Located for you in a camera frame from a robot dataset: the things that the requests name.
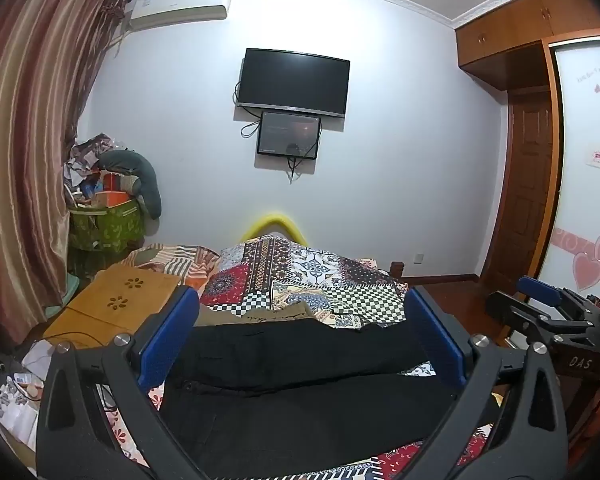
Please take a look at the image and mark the patchwork bed blanket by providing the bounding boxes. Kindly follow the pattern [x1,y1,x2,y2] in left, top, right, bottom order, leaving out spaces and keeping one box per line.
[95,234,501,480]

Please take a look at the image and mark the white air conditioner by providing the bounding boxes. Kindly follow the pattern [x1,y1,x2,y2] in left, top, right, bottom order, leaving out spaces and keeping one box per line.
[127,0,233,31]

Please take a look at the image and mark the striped brown curtain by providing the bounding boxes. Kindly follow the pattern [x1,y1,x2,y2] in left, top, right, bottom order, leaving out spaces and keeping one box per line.
[0,0,131,351]

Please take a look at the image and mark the wooden overhead cabinet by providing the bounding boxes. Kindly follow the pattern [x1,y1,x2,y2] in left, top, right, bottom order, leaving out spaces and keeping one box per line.
[455,0,600,91]

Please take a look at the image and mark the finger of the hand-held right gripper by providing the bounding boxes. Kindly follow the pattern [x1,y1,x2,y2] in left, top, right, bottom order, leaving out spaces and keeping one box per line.
[517,275,600,331]
[486,292,571,346]

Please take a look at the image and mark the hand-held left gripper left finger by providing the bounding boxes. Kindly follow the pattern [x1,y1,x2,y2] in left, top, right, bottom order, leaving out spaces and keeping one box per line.
[36,285,201,480]

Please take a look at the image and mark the small black wall monitor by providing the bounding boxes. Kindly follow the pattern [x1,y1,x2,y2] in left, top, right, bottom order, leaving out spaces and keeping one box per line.
[256,110,322,159]

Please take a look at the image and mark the yellow bed rail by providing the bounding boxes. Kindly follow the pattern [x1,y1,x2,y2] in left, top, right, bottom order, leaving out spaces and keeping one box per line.
[241,212,308,243]

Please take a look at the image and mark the olive pants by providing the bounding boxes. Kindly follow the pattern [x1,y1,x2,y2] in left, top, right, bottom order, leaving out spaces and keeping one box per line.
[192,302,321,328]

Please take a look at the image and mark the black pants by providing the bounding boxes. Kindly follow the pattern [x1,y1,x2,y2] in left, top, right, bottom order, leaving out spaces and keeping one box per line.
[157,317,461,478]

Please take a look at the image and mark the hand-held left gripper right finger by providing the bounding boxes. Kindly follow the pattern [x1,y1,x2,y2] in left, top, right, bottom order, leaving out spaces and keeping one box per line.
[405,285,568,480]

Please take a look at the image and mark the grey long pillow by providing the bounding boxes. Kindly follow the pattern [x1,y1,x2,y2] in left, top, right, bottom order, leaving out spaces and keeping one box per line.
[97,150,162,220]

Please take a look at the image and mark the wooden lap desk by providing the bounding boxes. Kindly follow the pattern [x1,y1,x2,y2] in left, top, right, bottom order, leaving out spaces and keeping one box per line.
[42,266,181,348]

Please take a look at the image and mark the pile of papers and boxes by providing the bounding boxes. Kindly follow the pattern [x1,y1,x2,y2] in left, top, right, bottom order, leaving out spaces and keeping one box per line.
[62,132,131,208]

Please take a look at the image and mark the black wall television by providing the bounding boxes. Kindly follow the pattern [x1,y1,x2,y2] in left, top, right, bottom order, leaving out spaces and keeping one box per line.
[236,48,351,120]

